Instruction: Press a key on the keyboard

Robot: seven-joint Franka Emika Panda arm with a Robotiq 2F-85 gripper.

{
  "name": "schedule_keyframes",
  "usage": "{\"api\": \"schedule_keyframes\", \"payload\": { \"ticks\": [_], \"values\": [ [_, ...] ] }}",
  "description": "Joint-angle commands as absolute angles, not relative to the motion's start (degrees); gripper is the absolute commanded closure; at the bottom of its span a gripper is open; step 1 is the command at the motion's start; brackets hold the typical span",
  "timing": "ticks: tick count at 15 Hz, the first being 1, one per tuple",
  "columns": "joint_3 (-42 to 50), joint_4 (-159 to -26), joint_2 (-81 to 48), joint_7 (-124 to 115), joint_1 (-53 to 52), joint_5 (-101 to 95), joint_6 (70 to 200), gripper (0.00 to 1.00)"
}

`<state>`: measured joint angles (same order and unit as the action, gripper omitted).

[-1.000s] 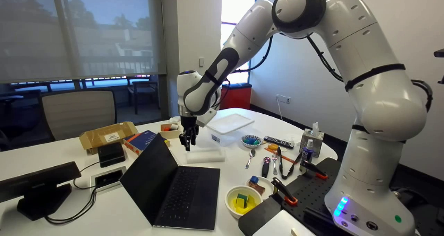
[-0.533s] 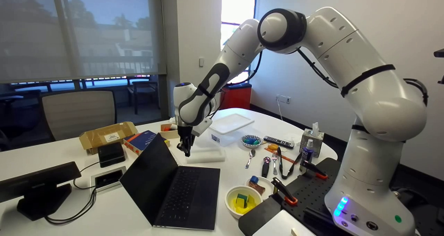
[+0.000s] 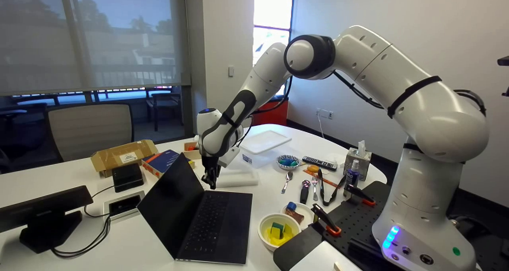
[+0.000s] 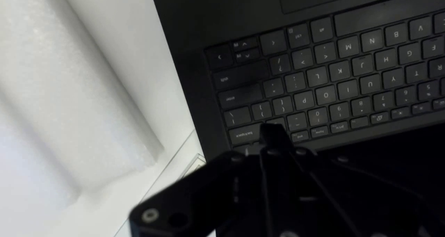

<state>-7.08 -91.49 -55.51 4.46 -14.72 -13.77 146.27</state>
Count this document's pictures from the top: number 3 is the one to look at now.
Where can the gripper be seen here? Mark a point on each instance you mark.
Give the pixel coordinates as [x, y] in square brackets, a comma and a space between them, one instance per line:
[210, 164]

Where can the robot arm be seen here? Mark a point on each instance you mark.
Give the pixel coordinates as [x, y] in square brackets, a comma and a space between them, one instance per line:
[433, 116]

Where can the small cardboard box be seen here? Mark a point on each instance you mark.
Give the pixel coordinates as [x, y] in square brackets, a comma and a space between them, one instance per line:
[191, 147]

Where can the white foam block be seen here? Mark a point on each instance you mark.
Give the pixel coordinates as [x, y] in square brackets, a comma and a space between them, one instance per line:
[238, 178]

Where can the blue book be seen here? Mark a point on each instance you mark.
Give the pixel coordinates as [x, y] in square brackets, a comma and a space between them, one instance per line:
[163, 161]

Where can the clear plastic container with lid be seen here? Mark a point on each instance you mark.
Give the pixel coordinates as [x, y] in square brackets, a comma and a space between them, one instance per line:
[264, 143]

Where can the black laptop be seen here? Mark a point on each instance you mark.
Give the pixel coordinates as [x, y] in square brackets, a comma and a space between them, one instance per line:
[206, 223]

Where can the small patterned bowl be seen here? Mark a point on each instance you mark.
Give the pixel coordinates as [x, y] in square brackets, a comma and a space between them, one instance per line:
[288, 162]

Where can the silver spoon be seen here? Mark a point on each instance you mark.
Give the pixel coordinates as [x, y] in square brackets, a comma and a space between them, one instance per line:
[288, 177]

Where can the dark patio chair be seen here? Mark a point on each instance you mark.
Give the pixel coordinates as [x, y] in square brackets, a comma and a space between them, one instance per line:
[165, 100]

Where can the red bin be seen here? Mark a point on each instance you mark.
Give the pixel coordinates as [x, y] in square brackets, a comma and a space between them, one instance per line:
[274, 112]

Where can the small black box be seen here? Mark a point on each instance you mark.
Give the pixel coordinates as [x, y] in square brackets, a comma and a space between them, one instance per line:
[127, 176]

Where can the yellow bowl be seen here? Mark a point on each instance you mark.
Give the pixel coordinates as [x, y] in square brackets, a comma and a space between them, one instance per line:
[264, 233]

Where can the blue block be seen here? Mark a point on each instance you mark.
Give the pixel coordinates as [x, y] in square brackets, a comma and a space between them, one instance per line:
[291, 206]

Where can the green block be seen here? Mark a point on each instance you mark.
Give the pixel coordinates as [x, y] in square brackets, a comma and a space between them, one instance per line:
[278, 227]

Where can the table socket box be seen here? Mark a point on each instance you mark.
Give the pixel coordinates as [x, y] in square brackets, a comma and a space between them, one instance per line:
[124, 204]

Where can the brown block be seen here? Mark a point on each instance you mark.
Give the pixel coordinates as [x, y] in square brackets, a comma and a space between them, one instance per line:
[294, 215]

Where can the yellow block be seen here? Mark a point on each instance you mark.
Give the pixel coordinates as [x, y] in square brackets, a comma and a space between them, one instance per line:
[278, 238]

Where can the orange toy fruit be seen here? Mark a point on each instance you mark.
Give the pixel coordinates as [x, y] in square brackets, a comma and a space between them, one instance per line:
[313, 168]

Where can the silver fork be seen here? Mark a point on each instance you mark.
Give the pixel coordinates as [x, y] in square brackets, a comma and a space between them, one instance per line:
[314, 185]

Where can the black remote control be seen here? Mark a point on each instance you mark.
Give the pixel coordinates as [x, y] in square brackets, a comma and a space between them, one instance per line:
[319, 162]

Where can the white bowl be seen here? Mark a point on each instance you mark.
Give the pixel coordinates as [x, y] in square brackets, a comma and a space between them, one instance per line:
[308, 215]

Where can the black tongs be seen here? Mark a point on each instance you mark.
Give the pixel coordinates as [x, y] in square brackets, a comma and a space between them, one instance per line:
[321, 187]

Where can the orange pencil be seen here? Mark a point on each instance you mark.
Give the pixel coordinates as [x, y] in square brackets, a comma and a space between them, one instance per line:
[328, 180]

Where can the beige office chair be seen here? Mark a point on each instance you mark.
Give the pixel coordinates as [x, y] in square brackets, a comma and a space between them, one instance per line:
[89, 129]

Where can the black and orange clamp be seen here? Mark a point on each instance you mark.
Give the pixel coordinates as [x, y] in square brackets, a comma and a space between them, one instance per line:
[326, 220]
[360, 193]

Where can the blue spray bottle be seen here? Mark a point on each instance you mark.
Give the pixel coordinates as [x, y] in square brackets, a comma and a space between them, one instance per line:
[351, 178]

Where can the white sheet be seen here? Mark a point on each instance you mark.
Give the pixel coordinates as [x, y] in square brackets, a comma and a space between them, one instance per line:
[322, 259]

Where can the tissue box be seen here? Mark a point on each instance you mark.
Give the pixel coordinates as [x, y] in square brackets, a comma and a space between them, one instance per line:
[357, 157]

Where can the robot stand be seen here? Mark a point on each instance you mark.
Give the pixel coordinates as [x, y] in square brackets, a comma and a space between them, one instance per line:
[358, 219]

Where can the narrow window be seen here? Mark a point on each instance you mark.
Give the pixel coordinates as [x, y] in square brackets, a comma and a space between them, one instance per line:
[272, 8]

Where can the black screen on stand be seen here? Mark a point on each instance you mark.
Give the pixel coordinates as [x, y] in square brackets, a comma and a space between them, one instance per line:
[43, 207]

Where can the window with blind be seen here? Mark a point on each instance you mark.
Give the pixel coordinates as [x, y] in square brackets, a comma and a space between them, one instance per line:
[91, 36]

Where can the wall switch plate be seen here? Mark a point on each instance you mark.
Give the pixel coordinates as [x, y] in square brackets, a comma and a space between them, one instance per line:
[231, 71]

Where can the wall socket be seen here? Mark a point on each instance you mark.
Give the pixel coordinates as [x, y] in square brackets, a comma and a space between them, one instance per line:
[325, 114]

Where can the camera on mount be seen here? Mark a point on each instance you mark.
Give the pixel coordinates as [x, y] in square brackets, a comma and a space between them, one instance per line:
[504, 62]

